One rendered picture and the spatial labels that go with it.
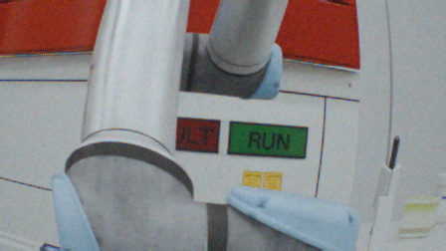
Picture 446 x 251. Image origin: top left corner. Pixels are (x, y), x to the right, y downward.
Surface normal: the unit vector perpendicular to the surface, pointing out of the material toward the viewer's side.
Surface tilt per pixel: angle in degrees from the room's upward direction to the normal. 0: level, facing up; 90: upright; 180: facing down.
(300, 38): 90
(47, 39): 90
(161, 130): 67
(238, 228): 39
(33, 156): 90
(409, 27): 90
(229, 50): 142
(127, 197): 52
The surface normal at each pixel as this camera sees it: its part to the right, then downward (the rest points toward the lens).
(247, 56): 0.00, 0.92
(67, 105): -0.01, 0.05
